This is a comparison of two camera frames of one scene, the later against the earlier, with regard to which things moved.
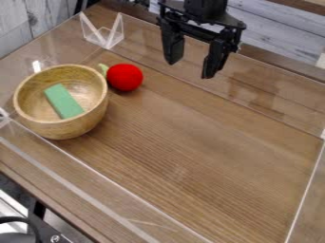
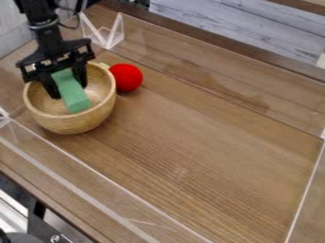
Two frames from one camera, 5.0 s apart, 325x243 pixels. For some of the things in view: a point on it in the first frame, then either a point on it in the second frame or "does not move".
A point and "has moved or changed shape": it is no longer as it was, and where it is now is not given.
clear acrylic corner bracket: [105, 36] does not move
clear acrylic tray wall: [110, 210] does not move
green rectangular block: [62, 102] has moved or changed shape
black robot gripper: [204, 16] → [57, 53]
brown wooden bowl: [38, 114] has moved or changed shape
